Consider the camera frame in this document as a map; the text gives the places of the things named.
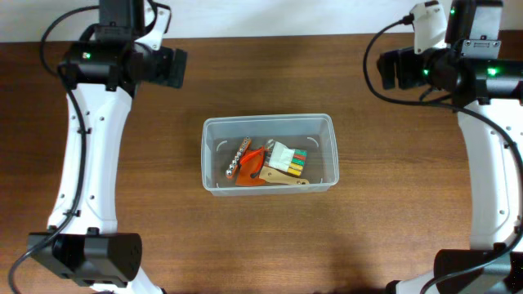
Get orange handled pliers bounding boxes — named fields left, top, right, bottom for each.
left=239, top=147, right=266, bottom=179

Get orange scraper wooden handle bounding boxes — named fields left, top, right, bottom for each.
left=235, top=163, right=310, bottom=187

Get clear plastic container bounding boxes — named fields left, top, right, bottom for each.
left=201, top=114, right=340, bottom=196

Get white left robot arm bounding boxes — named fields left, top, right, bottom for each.
left=28, top=42, right=187, bottom=293

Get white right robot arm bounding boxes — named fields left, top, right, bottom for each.
left=377, top=47, right=522, bottom=293

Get orange socket bit rail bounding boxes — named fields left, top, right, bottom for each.
left=226, top=136, right=252, bottom=180

